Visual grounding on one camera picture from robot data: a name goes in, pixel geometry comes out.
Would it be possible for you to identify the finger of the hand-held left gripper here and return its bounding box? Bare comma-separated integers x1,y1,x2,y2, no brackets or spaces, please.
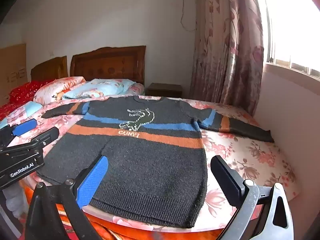
0,127,60,155
0,119,37,148

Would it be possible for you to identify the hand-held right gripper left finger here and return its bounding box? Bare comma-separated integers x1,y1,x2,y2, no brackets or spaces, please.
24,155,108,240

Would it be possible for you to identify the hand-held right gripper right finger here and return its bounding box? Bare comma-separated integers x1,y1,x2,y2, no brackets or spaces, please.
210,155,294,240

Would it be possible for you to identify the dark striped knit sweater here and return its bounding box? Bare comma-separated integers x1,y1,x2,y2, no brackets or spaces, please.
37,95,275,229

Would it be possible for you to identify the light blue patchwork cloth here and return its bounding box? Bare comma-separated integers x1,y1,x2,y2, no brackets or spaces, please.
0,101,43,130

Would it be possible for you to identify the bed with floral sheet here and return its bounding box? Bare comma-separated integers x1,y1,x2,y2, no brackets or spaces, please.
0,80,300,240

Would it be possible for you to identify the red blanket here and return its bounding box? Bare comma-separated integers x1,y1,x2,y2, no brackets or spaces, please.
0,79,54,120

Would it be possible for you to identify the pink floral pillow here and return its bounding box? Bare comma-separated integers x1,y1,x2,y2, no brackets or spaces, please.
33,76,87,105

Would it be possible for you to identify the small wooden headboard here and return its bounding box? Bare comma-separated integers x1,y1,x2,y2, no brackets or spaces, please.
30,56,68,82

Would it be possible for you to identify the light wooden wardrobe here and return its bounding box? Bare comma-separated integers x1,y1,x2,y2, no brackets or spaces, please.
0,43,27,105

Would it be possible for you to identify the light blue floral pillow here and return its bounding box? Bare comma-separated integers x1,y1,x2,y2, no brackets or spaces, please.
62,78,137,99

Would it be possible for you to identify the large wooden headboard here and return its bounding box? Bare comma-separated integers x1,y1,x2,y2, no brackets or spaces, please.
70,46,146,90

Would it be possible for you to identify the dark wooden nightstand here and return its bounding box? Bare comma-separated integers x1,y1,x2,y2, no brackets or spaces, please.
145,83,183,98

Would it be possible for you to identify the pink floral curtain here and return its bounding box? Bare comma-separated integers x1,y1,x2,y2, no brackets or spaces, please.
189,0,265,117

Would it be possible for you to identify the window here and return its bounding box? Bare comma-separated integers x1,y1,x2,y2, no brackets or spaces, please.
250,0,320,80

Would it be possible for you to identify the thin wall cable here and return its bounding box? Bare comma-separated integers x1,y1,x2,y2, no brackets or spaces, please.
180,0,198,32

